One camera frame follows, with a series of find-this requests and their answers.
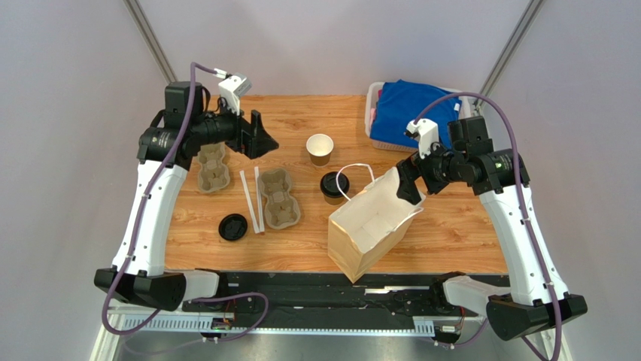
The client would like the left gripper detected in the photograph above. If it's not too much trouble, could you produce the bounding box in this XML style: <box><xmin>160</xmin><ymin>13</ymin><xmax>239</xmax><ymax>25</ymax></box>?
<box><xmin>190</xmin><ymin>95</ymin><xmax>278</xmax><ymax>159</ymax></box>

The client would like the paper coffee cup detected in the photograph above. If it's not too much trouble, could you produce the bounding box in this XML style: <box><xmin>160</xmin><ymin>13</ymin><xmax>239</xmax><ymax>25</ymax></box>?
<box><xmin>320</xmin><ymin>171</ymin><xmax>351</xmax><ymax>206</ymax></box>
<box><xmin>305</xmin><ymin>133</ymin><xmax>334</xmax><ymax>167</ymax></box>

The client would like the brown paper bag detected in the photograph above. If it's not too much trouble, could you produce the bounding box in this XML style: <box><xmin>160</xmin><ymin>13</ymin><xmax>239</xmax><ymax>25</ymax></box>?
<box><xmin>327</xmin><ymin>163</ymin><xmax>427</xmax><ymax>284</ymax></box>

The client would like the grey pulp cup carrier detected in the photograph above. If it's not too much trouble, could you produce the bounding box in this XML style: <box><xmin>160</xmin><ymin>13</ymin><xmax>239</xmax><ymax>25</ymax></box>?
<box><xmin>258</xmin><ymin>168</ymin><xmax>302</xmax><ymax>230</ymax></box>

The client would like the black cup lid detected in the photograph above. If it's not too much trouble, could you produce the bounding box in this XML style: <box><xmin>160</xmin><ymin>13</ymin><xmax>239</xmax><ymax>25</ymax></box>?
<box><xmin>218</xmin><ymin>214</ymin><xmax>248</xmax><ymax>241</ymax></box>
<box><xmin>320</xmin><ymin>171</ymin><xmax>351</xmax><ymax>197</ymax></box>

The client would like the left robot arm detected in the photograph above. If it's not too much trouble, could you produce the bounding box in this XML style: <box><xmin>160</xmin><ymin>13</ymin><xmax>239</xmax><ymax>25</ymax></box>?
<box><xmin>94</xmin><ymin>80</ymin><xmax>278</xmax><ymax>311</ymax></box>

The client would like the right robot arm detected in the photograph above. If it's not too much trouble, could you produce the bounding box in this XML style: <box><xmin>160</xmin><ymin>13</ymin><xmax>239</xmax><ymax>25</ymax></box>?
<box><xmin>396</xmin><ymin>117</ymin><xmax>588</xmax><ymax>341</ymax></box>

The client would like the white wrapped straw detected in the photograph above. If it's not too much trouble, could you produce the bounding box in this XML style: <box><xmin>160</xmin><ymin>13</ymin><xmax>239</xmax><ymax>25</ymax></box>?
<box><xmin>254</xmin><ymin>165</ymin><xmax>265</xmax><ymax>234</ymax></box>
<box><xmin>239</xmin><ymin>170</ymin><xmax>260</xmax><ymax>234</ymax></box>

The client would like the blue folded towel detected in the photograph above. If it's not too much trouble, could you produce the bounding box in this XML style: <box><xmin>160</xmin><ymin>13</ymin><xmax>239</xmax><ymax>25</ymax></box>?
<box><xmin>370</xmin><ymin>80</ymin><xmax>463</xmax><ymax>149</ymax></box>

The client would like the white plastic basket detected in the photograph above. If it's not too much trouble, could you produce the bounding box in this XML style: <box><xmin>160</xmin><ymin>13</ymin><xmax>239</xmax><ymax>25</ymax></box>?
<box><xmin>364</xmin><ymin>82</ymin><xmax>472</xmax><ymax>153</ymax></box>

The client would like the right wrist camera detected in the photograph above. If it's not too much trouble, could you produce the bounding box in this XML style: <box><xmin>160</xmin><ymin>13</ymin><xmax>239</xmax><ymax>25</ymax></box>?
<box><xmin>405</xmin><ymin>118</ymin><xmax>439</xmax><ymax>159</ymax></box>

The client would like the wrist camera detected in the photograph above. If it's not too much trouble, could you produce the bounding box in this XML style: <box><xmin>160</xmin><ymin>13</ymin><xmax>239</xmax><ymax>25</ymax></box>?
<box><xmin>214</xmin><ymin>68</ymin><xmax>252</xmax><ymax>116</ymax></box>
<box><xmin>405</xmin><ymin>118</ymin><xmax>439</xmax><ymax>159</ymax></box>

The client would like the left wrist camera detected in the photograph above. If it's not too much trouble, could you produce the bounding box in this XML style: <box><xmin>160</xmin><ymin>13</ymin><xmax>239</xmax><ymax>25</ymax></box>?
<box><xmin>214</xmin><ymin>68</ymin><xmax>252</xmax><ymax>116</ymax></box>

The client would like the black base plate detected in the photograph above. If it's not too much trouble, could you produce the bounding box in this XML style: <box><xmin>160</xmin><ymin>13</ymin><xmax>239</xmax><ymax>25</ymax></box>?
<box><xmin>176</xmin><ymin>272</ymin><xmax>533</xmax><ymax>340</ymax></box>

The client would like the aluminium frame rail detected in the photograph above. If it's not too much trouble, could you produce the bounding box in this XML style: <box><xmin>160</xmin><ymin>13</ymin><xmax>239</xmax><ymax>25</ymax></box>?
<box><xmin>105</xmin><ymin>280</ymin><xmax>559</xmax><ymax>338</ymax></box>

